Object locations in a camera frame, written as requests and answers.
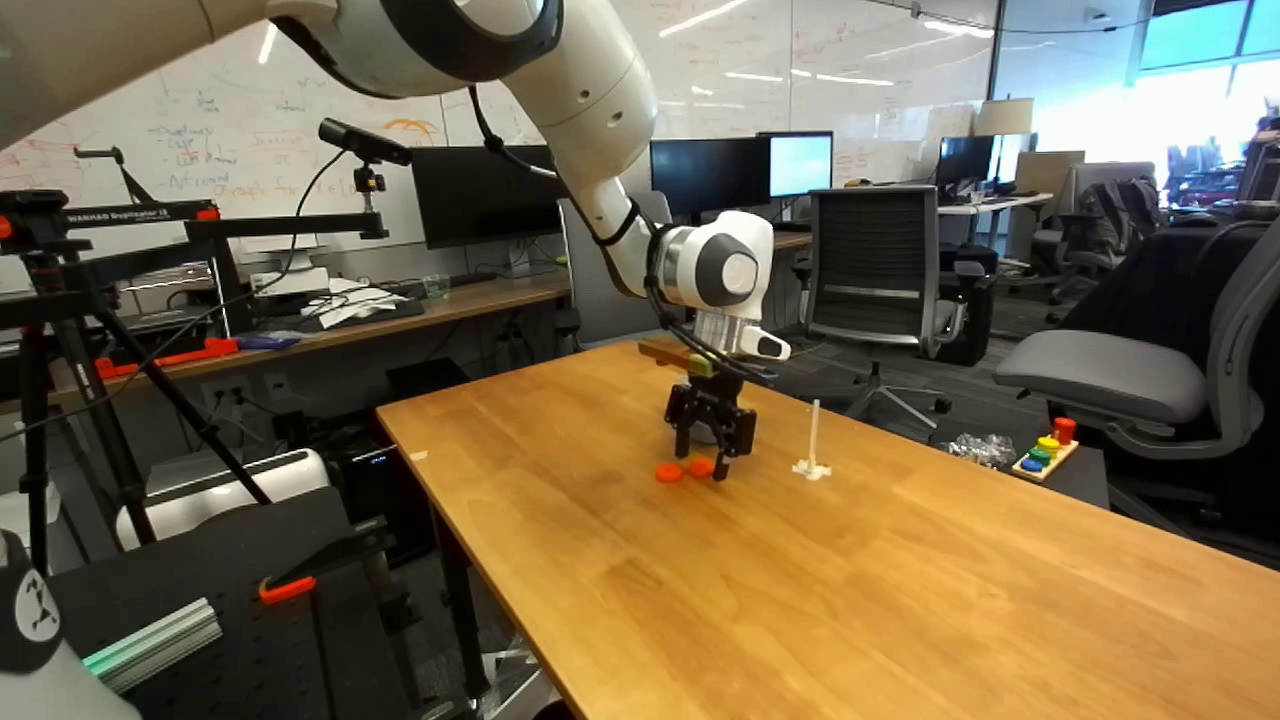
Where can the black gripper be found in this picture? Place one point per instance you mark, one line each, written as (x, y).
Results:
(709, 399)

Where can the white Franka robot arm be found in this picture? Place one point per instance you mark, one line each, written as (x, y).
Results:
(584, 82)

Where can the white peg stand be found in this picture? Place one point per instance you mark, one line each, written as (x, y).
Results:
(811, 468)

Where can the grey office chair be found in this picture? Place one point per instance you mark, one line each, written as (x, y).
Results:
(1102, 375)
(584, 301)

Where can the black mesh office chair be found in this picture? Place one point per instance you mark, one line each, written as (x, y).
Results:
(874, 260)

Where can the black computer monitor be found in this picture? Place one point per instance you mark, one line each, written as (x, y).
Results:
(963, 160)
(704, 177)

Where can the long wooden desk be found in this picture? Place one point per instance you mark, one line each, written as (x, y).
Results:
(464, 301)

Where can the clear plastic bag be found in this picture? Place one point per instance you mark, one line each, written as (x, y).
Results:
(984, 450)

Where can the black side stool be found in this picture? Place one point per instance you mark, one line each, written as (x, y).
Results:
(984, 478)

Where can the lit computer monitor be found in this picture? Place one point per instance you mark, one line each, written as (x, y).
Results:
(803, 166)

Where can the black table leg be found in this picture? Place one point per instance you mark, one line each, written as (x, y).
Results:
(460, 615)

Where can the black computer tower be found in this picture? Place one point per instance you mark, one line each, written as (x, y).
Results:
(387, 495)

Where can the colourful shape sorter toy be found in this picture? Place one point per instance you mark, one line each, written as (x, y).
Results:
(1046, 456)

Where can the wide black monitor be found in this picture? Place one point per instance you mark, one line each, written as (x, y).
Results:
(464, 202)

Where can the small wooden desk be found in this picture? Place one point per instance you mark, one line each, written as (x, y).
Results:
(993, 207)

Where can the white papers pile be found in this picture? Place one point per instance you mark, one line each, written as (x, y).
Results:
(344, 306)

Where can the beige chair back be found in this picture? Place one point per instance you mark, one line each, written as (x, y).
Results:
(1048, 174)

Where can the beige lamp shade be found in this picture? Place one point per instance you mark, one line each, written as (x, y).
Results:
(1000, 118)

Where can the white rounded box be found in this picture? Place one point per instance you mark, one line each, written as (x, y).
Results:
(225, 495)

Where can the black boom bar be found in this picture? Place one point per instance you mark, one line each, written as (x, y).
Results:
(267, 227)

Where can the black cart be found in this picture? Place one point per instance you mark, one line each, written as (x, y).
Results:
(202, 563)

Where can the red clamp bar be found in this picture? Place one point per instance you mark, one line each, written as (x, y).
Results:
(173, 358)

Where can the silver green tube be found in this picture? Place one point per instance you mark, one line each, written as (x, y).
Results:
(161, 641)

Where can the black tripod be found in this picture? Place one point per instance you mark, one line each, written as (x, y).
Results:
(62, 347)

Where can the black stereo camera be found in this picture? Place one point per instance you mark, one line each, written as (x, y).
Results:
(361, 139)

